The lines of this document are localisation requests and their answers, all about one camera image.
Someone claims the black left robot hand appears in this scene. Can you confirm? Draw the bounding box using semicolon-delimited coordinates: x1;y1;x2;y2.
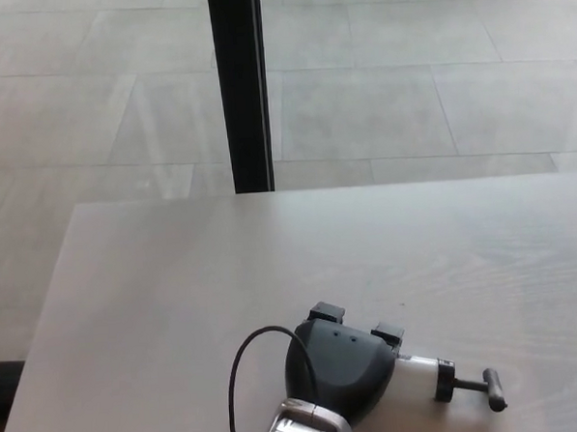
278;296;411;431

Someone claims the white Franklin air pump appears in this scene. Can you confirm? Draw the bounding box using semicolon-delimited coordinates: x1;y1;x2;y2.
394;346;510;418

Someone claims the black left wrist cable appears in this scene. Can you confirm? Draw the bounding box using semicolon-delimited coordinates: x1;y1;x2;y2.
224;323;326;432

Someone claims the black window frame post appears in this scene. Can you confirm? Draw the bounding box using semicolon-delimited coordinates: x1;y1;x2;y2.
206;0;276;196

